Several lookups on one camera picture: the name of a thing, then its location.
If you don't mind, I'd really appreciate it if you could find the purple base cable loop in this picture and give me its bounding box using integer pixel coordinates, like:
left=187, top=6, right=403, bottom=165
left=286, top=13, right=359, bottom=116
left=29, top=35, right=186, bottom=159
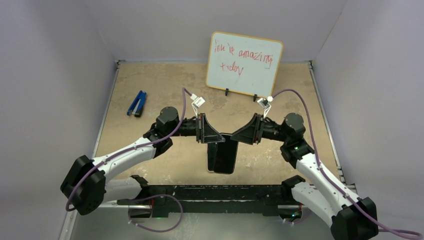
left=127, top=194, right=184, bottom=233

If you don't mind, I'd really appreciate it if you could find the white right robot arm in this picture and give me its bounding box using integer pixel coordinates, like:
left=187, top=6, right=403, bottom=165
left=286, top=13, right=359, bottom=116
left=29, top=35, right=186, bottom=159
left=230, top=113, right=379, bottom=240

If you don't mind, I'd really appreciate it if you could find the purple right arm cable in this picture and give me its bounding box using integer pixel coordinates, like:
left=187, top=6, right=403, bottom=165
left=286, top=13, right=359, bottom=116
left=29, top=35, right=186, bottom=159
left=269, top=88, right=423, bottom=240

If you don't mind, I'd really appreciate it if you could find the clear white phone case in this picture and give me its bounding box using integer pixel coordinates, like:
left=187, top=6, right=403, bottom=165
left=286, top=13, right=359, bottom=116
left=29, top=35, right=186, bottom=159
left=206, top=143, right=220, bottom=173

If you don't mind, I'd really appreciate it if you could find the purple phone black screen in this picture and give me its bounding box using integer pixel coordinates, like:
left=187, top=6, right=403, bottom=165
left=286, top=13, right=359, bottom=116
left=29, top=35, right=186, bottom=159
left=207, top=143, right=219, bottom=172

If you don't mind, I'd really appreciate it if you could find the silver phone black screen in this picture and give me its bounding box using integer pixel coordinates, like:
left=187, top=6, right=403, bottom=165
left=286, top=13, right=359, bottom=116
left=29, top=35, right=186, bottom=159
left=213, top=140, right=238, bottom=174

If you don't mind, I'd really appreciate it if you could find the blue and black stapler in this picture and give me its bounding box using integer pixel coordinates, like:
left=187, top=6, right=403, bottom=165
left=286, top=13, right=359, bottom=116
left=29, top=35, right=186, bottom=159
left=126, top=90, right=147, bottom=118

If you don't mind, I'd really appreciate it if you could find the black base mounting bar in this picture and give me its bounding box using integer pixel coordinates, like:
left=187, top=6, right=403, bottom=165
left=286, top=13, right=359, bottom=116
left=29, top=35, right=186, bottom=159
left=117, top=184, right=306, bottom=220

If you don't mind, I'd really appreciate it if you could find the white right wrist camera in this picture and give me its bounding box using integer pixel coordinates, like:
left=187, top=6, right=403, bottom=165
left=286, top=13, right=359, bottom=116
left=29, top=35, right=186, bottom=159
left=256, top=96, right=274, bottom=118

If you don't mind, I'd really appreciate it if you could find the whiteboard with red writing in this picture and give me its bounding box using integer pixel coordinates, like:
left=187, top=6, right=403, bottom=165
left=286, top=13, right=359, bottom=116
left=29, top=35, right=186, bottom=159
left=205, top=31, right=284, bottom=97

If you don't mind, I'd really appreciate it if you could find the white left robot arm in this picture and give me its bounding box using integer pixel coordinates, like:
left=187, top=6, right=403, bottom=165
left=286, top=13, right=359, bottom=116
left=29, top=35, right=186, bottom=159
left=60, top=106, right=225, bottom=215

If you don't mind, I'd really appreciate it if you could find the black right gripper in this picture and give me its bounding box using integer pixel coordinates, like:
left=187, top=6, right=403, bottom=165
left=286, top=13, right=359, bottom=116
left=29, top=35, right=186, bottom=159
left=231, top=113, right=290, bottom=145

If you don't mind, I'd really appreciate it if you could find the black phone case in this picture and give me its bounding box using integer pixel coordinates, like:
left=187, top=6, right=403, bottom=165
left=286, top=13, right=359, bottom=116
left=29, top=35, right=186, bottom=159
left=212, top=133, right=239, bottom=175

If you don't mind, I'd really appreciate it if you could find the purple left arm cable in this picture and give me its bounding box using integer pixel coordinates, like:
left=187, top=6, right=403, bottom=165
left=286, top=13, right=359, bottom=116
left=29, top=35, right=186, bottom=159
left=65, top=87, right=196, bottom=212

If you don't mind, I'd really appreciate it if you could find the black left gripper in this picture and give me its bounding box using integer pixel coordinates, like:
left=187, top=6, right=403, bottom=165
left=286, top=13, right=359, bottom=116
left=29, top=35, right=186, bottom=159
left=168, top=113, right=225, bottom=144

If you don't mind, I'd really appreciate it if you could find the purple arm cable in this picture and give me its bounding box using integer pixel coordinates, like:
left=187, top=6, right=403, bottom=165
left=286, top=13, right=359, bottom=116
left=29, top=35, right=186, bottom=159
left=65, top=87, right=196, bottom=212
left=269, top=88, right=423, bottom=240

